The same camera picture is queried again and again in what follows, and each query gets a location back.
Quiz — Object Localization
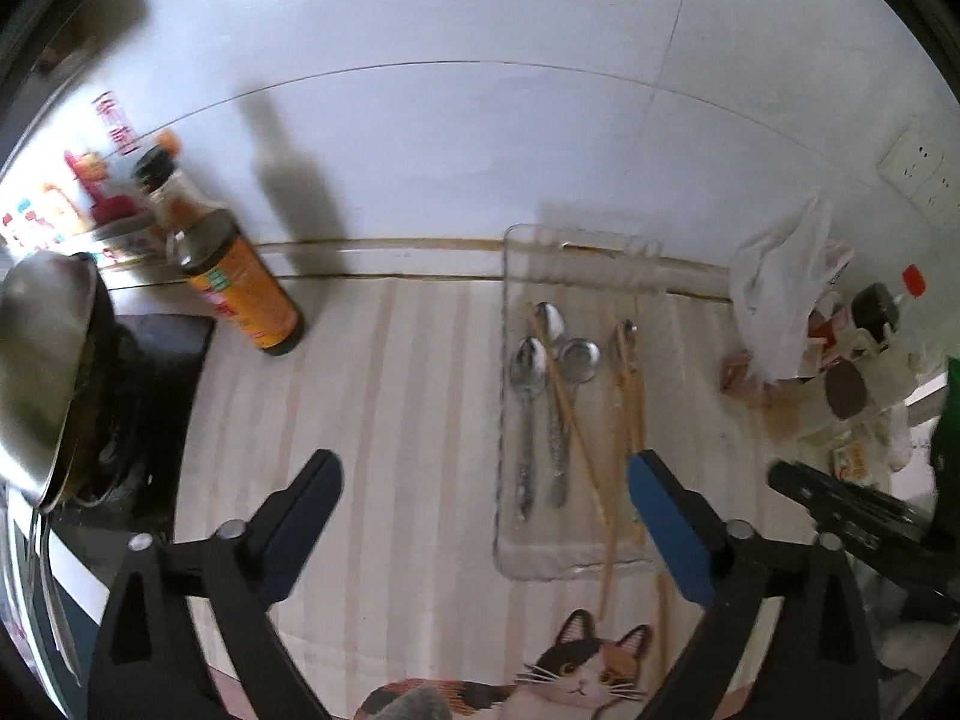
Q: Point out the brown lid spice jar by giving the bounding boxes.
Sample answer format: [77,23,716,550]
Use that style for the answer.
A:
[823,359,869,421]

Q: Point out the steel spoon lone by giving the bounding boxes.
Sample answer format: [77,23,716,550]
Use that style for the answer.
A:
[613,319,640,374]

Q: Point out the striped cat print mat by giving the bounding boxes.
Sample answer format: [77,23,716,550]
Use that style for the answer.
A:
[170,276,850,720]

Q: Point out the clear plastic tray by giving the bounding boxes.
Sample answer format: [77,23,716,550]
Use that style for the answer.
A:
[493,224,674,582]

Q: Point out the white plastic bag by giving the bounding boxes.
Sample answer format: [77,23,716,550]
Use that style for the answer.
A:
[729,197,854,383]

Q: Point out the small red white box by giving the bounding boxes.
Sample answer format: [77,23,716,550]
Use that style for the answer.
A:
[830,439,874,484]

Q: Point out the colourful wall stickers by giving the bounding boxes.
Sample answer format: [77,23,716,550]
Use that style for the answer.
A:
[2,82,181,268]

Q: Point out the red cap dark bottle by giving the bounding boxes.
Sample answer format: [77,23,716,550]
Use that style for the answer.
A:
[851,263,928,346]

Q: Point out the soy sauce bottle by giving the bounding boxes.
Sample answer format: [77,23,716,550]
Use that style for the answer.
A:
[135,146,306,356]

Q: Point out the round steel spoon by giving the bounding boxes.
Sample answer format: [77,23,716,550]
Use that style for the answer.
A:
[556,338,602,385]

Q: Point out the black induction cooktop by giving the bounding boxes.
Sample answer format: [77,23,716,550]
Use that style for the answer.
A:
[50,314,215,621]

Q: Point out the white wall socket panel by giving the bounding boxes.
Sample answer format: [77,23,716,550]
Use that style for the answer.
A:
[877,119,958,229]

